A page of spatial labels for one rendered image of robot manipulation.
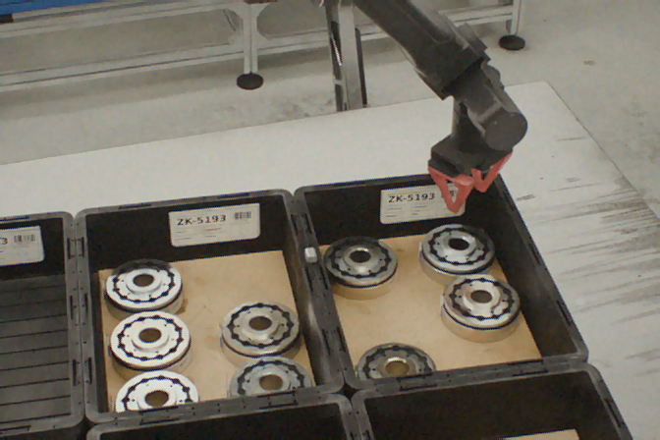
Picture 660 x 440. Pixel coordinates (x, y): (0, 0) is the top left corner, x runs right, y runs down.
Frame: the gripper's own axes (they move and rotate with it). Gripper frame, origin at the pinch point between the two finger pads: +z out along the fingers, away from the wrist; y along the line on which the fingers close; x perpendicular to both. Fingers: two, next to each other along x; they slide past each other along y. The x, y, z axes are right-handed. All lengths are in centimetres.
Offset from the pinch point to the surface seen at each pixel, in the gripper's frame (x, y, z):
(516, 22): 104, 175, 87
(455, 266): -2.0, -4.3, 8.8
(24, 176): 78, -19, 24
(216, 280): 22.9, -26.2, 11.6
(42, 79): 179, 55, 82
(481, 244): -1.8, 2.1, 8.8
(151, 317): 21.4, -39.4, 8.5
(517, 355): -16.6, -10.1, 12.0
